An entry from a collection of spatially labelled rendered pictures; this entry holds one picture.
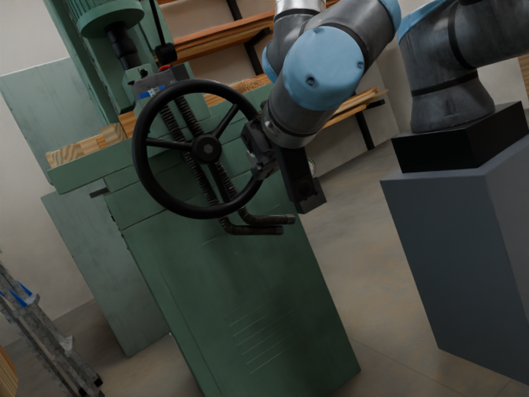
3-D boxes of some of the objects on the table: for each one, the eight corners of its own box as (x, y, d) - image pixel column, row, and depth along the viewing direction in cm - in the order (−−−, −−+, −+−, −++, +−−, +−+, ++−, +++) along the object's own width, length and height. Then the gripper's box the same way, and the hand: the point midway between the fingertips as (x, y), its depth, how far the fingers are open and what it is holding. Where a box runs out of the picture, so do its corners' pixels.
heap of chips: (242, 94, 103) (236, 79, 102) (226, 103, 116) (220, 91, 115) (270, 83, 106) (265, 69, 105) (252, 93, 119) (247, 81, 118)
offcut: (127, 139, 95) (119, 122, 94) (120, 141, 92) (111, 123, 91) (116, 144, 96) (107, 128, 95) (108, 146, 92) (99, 128, 92)
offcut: (79, 157, 89) (72, 143, 89) (66, 163, 89) (59, 149, 89) (86, 156, 93) (79, 142, 92) (73, 161, 93) (66, 148, 92)
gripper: (294, 87, 63) (264, 141, 83) (247, 106, 60) (227, 158, 80) (322, 131, 62) (283, 176, 82) (275, 153, 59) (247, 194, 79)
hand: (264, 176), depth 79 cm, fingers closed
